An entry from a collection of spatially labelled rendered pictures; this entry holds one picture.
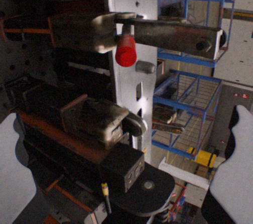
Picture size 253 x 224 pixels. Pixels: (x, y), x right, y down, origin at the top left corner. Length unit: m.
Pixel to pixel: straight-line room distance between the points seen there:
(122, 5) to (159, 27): 0.17
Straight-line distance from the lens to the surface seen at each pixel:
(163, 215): 0.50
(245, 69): 8.52
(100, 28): 0.31
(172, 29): 0.28
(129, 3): 0.46
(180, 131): 0.74
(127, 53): 0.20
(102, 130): 0.35
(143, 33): 0.31
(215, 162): 8.01
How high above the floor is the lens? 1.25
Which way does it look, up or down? 30 degrees down
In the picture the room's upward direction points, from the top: 106 degrees clockwise
